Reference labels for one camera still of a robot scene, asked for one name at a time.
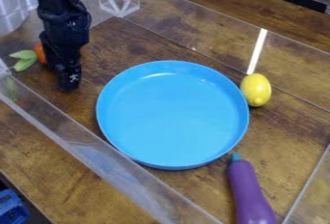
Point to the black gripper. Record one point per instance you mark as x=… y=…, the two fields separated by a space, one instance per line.
x=67 y=21

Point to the orange toy carrot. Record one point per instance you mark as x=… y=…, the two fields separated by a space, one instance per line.
x=28 y=57

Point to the blue round plate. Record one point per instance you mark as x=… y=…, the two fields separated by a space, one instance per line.
x=173 y=114

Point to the yellow toy lemon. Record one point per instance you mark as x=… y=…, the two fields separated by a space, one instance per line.
x=257 y=89

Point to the blue plastic box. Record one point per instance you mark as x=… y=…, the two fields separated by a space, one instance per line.
x=14 y=211

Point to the purple toy eggplant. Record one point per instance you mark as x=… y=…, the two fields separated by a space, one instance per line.
x=253 y=207

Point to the clear acrylic enclosure wall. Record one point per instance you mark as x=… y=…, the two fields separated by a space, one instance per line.
x=163 y=202

